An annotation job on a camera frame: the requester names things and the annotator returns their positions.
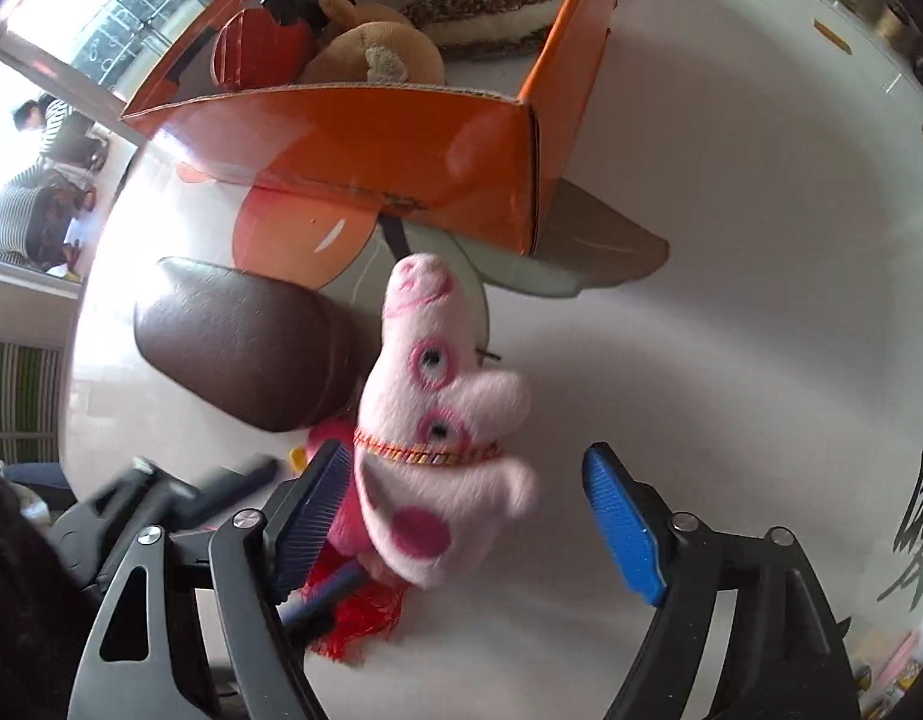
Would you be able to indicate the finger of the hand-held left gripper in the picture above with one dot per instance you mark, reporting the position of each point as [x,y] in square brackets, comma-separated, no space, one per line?
[323,600]
[233,487]

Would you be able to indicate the sliding glass door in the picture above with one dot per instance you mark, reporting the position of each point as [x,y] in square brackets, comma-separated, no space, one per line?
[131,0]

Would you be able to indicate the brown glasses case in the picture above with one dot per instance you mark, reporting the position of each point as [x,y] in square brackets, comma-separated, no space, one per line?
[244,345]

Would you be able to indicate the brown bear plush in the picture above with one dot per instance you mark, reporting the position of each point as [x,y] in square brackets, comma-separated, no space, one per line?
[371,45]

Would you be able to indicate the red tassel ornament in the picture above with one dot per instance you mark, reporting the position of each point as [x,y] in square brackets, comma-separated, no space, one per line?
[364,622]

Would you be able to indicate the hedgehog plush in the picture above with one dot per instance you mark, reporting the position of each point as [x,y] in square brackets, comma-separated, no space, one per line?
[484,0]

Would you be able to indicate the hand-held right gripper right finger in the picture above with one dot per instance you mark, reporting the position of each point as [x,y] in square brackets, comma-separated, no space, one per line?
[626,525]

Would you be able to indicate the pink pig plush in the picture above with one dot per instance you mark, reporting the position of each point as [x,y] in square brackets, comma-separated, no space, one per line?
[431,480]

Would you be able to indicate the gold canister with dark lid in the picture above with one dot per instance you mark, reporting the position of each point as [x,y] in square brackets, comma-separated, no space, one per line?
[890,22]

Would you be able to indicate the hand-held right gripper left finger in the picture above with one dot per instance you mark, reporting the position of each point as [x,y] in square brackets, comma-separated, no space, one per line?
[311,510]

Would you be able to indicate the orange cardboard box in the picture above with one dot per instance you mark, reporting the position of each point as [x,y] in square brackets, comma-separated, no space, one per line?
[401,142]

